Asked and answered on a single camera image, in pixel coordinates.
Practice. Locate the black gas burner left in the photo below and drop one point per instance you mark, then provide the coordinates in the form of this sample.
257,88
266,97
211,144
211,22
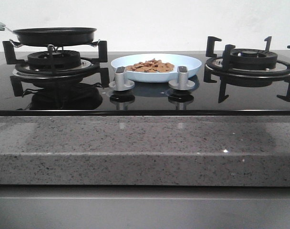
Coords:
55,65

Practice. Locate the light blue plate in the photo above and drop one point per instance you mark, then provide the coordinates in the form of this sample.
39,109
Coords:
192,64

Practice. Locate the black frying pan mint handle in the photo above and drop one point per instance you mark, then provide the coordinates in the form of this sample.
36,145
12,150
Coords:
58,37

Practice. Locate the black pan support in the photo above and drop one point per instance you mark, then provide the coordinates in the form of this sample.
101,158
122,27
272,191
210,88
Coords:
224,55
9,53

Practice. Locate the black gas burner right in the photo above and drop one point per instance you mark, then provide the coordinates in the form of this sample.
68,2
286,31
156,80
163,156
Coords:
251,62

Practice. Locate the silver stove knob right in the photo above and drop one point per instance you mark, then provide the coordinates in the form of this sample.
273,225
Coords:
182,82

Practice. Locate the silver stove knob left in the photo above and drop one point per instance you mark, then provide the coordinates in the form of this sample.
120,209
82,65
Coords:
121,82

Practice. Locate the black gas burner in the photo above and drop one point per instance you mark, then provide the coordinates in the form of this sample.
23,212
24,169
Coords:
55,65
251,62

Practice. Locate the chrome wire trivet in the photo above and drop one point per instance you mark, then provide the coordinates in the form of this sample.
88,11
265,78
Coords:
98,43

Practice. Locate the brown meat pieces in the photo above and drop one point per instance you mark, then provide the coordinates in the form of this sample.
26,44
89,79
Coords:
151,66

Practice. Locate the silver stove knob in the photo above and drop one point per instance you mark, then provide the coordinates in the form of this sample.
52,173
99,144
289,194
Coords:
182,82
121,82

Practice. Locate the black pan support left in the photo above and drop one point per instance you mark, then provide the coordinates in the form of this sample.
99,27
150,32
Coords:
9,53

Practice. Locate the grey cabinet front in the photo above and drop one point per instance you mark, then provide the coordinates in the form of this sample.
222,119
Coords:
144,208

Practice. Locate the black glass cooktop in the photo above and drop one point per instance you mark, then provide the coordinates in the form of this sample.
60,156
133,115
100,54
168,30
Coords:
92,96

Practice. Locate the black pan support right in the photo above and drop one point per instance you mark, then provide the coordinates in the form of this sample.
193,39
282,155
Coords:
224,55

